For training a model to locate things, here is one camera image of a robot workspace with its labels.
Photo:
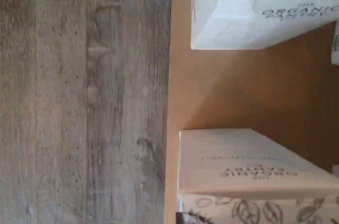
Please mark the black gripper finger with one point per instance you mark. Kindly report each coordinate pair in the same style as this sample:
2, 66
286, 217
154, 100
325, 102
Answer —
180, 219

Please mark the white box green strip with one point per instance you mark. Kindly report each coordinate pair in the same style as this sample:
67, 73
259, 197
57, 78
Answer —
251, 150

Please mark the low wooden shelf board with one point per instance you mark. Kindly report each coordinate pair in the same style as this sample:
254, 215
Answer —
238, 89

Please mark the white box pink strip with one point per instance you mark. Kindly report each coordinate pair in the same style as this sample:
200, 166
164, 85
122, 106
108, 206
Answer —
225, 22

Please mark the white leaf-print pantry box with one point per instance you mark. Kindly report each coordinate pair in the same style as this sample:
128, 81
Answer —
335, 49

